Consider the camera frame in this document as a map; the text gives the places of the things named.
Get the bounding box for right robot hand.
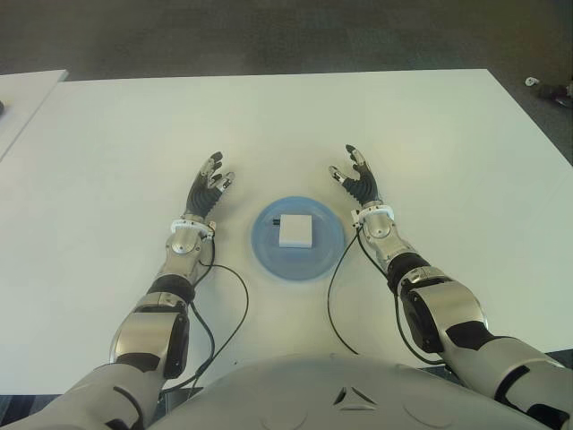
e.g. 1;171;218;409
329;143;381;210

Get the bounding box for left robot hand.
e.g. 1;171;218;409
185;150;237;223

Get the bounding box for white charger block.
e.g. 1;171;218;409
271;213;314;249

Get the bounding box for blue round plate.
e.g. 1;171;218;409
249;195;346;283

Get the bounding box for white side table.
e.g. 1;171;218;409
0;69;69;163

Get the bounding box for dark shoes on floor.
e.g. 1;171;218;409
535;78;573;107

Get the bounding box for grey robot torso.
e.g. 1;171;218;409
147;352;545;430

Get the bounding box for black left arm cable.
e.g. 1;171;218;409
178;236;250;396

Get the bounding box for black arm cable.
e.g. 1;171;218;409
325;227;360;356
178;236;250;396

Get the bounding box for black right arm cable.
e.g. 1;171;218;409
325;227;360;356

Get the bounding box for black right elbow cable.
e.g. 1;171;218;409
392;289;445;366

